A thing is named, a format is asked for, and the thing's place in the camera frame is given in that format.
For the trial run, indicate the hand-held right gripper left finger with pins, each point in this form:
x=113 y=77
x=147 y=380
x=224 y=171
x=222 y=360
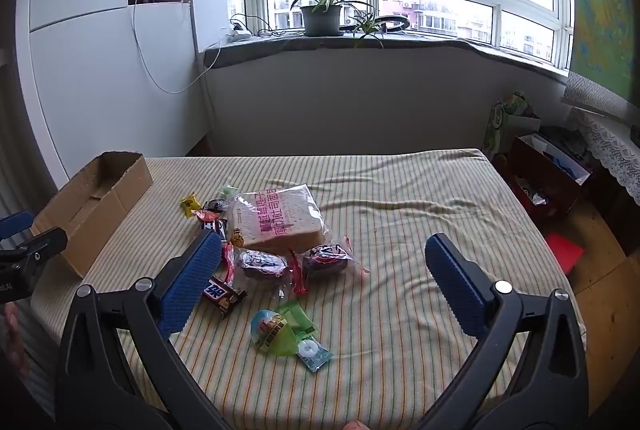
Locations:
x=190 y=282

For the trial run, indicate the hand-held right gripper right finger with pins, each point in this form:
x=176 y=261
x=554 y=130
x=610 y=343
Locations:
x=455 y=282

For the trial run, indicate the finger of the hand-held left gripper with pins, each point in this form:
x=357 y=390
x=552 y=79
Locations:
x=45 y=242
x=15 y=224

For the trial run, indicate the brown cardboard box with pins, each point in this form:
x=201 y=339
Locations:
x=95 y=210

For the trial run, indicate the red candy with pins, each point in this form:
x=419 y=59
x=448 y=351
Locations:
x=207 y=216

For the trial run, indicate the clear bag of snacks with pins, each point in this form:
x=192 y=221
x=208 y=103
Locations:
x=260 y=262

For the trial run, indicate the yellow candy packet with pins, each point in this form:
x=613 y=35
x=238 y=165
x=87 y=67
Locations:
x=190 y=205

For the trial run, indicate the small black candy packet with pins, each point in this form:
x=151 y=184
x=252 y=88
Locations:
x=215 y=205

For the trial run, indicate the green snack packet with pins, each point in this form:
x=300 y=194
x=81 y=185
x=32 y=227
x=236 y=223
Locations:
x=275 y=327

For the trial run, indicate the green clear candy wrapper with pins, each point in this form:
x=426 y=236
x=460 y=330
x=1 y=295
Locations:
x=229 y=191

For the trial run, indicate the sliced bread packet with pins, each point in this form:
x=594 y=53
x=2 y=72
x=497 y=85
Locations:
x=277 y=220

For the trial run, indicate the dark cake packet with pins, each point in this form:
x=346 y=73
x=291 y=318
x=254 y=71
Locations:
x=325 y=260

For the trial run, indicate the teal mint candy packet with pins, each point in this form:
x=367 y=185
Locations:
x=312 y=354

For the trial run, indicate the person's left hand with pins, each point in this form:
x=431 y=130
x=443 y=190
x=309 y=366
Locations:
x=12 y=340

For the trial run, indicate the person's right hand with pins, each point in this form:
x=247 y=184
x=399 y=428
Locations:
x=356 y=426

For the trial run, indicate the striped bed sheet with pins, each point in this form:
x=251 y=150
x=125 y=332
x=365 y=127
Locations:
x=400 y=310

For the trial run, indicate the red envelope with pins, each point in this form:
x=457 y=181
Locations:
x=565 y=252

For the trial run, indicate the green printed bag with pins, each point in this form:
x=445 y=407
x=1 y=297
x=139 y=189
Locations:
x=500 y=130

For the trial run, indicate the white cabinet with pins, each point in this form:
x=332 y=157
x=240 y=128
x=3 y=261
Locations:
x=100 y=85

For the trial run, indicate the dark patterned bag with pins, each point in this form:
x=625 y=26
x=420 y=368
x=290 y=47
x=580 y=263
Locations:
x=567 y=140

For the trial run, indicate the white lace cloth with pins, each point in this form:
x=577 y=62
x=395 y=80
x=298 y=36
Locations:
x=610 y=145

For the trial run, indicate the white power strip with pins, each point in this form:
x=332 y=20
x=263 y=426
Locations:
x=239 y=33

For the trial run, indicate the potted spider plant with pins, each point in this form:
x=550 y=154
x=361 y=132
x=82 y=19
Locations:
x=322 y=20

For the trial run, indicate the wall map poster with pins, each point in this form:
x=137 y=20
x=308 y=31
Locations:
x=600 y=10

